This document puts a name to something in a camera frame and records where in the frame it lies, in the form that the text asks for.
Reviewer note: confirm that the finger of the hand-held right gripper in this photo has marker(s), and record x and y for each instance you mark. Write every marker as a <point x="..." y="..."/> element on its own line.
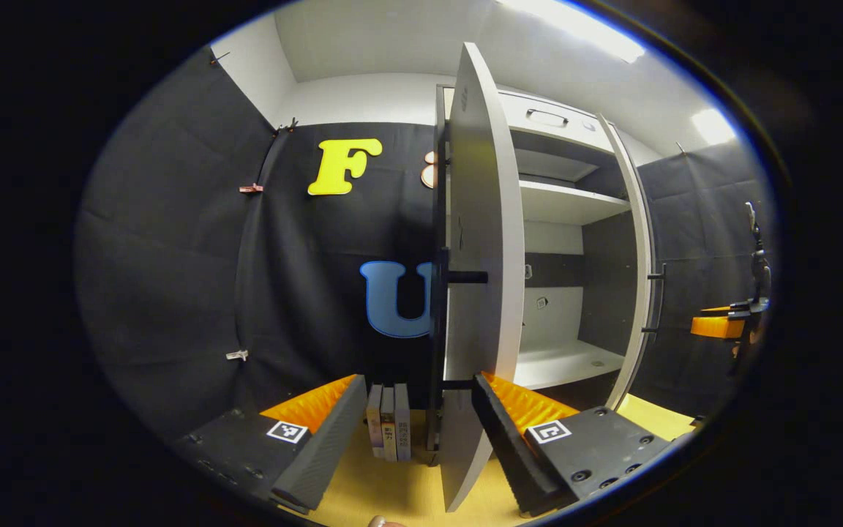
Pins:
<point x="714" y="326"/>

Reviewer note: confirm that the white cloth clip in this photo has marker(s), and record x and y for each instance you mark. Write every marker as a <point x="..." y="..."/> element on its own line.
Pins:
<point x="237" y="355"/>

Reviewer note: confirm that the long ceiling light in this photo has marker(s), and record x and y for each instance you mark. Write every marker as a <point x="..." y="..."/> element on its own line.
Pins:
<point x="582" y="29"/>

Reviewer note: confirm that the small ceiling light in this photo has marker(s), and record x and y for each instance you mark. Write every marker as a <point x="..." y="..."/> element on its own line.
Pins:
<point x="714" y="126"/>

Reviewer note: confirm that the black backdrop cloth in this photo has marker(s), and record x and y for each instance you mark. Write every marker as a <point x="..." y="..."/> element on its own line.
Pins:
<point x="173" y="256"/>
<point x="692" y="234"/>

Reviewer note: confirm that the black cloth clip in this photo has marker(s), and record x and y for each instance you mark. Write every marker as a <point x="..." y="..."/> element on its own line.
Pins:
<point x="220" y="56"/>
<point x="680" y="148"/>
<point x="288" y="126"/>

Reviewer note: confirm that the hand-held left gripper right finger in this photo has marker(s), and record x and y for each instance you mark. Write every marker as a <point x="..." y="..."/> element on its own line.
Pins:
<point x="509" y="454"/>

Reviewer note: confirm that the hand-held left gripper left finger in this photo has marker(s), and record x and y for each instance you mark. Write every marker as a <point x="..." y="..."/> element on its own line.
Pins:
<point x="326" y="454"/>

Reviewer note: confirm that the red cloth clip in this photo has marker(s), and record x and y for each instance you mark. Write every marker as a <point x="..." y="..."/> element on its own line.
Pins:
<point x="251" y="188"/>

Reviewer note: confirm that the white cabinet door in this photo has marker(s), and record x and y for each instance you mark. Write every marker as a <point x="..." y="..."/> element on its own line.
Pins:
<point x="637" y="219"/>
<point x="484" y="205"/>

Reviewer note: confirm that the white and grey cabinet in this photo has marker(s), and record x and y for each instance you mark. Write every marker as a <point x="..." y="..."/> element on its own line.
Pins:
<point x="608" y="271"/>

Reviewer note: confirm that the white cabinet drawer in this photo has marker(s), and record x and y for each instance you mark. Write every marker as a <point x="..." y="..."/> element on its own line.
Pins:
<point x="575" y="132"/>

